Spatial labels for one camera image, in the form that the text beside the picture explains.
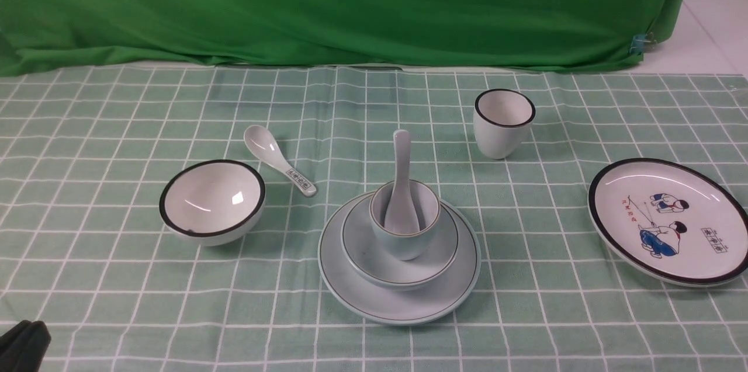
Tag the white plate cartoon print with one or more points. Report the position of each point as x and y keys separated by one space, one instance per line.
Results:
x=670 y=222

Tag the green backdrop cloth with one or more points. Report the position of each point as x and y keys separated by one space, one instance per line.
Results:
x=535 y=35

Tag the blue clip on backdrop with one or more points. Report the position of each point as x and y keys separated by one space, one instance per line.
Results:
x=638 y=45

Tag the white bowl black rim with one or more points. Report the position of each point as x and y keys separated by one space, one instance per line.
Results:
x=213 y=202

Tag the green checkered tablecloth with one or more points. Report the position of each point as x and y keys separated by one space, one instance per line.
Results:
x=86 y=153

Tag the pale blue flat plate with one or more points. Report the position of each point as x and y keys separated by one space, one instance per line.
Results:
x=393 y=307

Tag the white spoon patterned handle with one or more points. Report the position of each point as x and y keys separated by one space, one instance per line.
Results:
x=264 y=147

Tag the pale blue cup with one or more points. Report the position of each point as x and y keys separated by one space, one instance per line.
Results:
x=428 y=208

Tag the white cup black rim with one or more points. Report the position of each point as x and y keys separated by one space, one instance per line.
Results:
x=502 y=120

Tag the pale blue shallow bowl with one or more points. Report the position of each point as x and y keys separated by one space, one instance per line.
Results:
x=370 y=259

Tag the pale blue ceramic spoon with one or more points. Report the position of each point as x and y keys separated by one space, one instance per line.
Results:
x=400 y=216

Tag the black object bottom left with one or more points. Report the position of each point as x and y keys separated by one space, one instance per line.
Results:
x=24 y=346

